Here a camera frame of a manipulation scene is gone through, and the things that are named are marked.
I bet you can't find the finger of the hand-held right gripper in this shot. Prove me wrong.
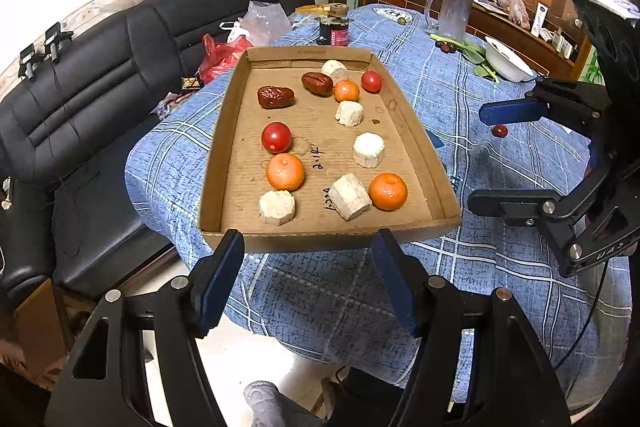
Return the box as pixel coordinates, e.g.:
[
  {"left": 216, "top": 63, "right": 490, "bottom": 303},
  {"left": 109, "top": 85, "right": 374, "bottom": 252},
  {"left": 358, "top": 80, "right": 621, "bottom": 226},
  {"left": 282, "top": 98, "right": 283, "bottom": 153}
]
[
  {"left": 479, "top": 77, "right": 608, "bottom": 140},
  {"left": 467, "top": 172, "right": 631, "bottom": 279}
]

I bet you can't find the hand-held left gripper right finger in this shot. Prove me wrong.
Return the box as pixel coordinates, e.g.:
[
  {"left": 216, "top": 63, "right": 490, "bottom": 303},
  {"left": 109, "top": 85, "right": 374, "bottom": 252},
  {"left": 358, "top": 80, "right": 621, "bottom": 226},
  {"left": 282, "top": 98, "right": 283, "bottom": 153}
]
[{"left": 371, "top": 228, "right": 572, "bottom": 427}]

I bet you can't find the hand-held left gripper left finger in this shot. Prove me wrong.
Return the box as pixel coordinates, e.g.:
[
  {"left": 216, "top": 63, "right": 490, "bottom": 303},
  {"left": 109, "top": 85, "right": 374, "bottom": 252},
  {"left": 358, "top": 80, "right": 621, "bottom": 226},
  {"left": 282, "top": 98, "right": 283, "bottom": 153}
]
[{"left": 44, "top": 228, "right": 246, "bottom": 427}]

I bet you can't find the orange mandarin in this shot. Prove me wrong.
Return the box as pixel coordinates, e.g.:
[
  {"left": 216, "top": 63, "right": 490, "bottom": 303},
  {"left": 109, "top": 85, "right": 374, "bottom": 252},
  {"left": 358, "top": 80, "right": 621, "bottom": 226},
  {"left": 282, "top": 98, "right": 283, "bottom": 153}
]
[
  {"left": 333, "top": 80, "right": 361, "bottom": 103},
  {"left": 369, "top": 172, "right": 409, "bottom": 212},
  {"left": 265, "top": 153, "right": 306, "bottom": 192}
]

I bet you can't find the brown cardboard tray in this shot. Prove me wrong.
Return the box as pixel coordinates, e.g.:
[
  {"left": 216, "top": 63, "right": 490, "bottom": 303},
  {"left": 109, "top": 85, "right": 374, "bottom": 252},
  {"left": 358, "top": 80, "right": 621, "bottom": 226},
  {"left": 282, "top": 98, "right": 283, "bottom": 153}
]
[{"left": 197, "top": 47, "right": 463, "bottom": 254}]

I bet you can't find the white bowl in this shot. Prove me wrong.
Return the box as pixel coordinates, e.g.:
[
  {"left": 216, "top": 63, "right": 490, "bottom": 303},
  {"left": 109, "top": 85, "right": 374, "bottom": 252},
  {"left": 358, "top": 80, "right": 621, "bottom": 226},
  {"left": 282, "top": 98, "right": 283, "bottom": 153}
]
[{"left": 484, "top": 36, "right": 536, "bottom": 82}]

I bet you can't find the green leaf vegetable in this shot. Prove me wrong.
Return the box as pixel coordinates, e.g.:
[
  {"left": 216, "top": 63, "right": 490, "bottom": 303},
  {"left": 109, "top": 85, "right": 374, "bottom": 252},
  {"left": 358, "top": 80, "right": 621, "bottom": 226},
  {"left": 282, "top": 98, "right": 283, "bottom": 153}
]
[{"left": 430, "top": 33, "right": 501, "bottom": 82}]

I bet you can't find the blue plaid tablecloth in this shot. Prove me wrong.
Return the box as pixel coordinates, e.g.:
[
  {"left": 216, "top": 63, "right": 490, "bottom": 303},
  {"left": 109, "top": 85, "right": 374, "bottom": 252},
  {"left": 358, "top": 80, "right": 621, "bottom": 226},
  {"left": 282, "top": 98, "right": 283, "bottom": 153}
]
[{"left": 124, "top": 3, "right": 633, "bottom": 403}]

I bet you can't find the white box with blue label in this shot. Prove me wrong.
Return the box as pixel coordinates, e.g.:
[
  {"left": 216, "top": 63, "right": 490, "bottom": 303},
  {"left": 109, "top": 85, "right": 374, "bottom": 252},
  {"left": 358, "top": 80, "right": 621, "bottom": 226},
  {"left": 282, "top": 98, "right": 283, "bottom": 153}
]
[{"left": 531, "top": 2, "right": 548, "bottom": 38}]

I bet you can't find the clear glass mug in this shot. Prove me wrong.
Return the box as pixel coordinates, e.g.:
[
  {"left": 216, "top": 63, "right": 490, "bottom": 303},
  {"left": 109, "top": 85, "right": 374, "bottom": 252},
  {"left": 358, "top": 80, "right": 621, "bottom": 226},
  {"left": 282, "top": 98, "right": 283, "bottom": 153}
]
[{"left": 425, "top": 0, "right": 473, "bottom": 44}]

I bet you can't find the person's black trouser leg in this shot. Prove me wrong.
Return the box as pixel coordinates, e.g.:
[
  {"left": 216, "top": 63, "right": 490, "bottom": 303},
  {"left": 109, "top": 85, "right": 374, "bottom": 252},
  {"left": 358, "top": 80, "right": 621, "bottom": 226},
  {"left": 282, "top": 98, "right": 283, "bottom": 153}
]
[{"left": 320, "top": 364, "right": 416, "bottom": 427}]

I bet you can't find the person's grey shoe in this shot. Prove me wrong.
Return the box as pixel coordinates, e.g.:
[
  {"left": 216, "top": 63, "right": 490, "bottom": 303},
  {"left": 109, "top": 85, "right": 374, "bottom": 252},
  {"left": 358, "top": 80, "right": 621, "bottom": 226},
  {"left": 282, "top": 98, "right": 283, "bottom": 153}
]
[{"left": 243, "top": 381, "right": 283, "bottom": 427}]

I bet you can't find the round printed coaster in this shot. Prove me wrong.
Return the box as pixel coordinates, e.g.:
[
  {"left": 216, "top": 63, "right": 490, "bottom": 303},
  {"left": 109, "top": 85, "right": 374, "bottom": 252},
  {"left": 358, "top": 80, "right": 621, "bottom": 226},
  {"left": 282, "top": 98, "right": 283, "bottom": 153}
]
[{"left": 372, "top": 5, "right": 416, "bottom": 24}]

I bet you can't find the dark red jar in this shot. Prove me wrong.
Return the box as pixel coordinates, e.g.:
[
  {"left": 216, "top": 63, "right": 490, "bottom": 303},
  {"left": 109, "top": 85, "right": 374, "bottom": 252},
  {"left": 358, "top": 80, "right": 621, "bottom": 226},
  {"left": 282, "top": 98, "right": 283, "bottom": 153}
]
[{"left": 317, "top": 16, "right": 351, "bottom": 48}]

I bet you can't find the black leather sofa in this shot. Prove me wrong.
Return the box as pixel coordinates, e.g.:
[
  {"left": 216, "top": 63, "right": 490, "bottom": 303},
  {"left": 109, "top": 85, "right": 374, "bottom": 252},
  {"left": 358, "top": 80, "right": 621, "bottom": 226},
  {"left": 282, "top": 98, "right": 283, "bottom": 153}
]
[{"left": 0, "top": 0, "right": 317, "bottom": 303}]

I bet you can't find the red plastic bag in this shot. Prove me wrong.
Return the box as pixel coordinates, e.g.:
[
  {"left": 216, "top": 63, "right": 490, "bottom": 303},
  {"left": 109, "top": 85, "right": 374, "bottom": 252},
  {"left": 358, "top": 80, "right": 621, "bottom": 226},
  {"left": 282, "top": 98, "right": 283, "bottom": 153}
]
[{"left": 199, "top": 33, "right": 253, "bottom": 84}]

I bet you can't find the clear plastic bag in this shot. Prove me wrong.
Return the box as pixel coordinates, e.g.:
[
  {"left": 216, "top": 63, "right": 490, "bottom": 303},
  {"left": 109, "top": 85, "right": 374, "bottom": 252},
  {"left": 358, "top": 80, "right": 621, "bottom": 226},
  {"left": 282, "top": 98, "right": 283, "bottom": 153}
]
[{"left": 220, "top": 0, "right": 293, "bottom": 48}]

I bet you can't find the black clip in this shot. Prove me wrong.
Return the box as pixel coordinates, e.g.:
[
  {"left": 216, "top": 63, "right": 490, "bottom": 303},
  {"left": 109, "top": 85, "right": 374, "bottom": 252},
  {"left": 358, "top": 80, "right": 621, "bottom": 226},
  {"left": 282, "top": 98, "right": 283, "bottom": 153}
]
[
  {"left": 44, "top": 22, "right": 75, "bottom": 62},
  {"left": 17, "top": 42, "right": 41, "bottom": 80}
]

